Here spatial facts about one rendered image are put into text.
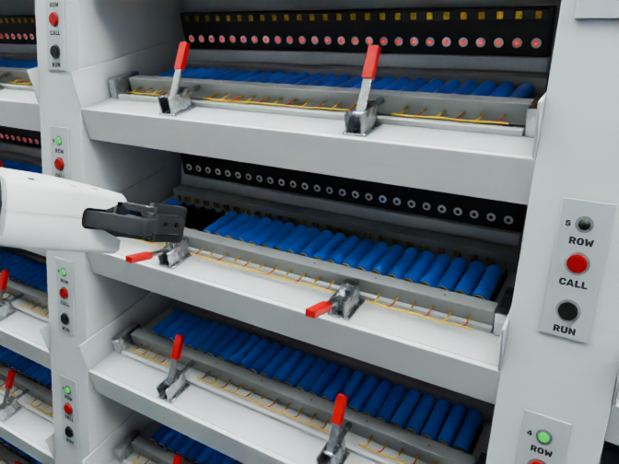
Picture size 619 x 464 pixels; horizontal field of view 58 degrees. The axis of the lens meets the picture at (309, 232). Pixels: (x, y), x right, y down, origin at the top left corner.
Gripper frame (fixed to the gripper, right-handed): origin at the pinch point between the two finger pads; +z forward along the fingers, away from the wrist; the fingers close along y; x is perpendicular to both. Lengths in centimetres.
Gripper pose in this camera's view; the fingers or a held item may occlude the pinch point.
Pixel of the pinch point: (137, 214)
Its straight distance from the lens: 53.1
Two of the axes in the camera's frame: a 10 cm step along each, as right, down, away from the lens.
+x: 1.8, -9.8, -0.6
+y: 8.5, 1.8, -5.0
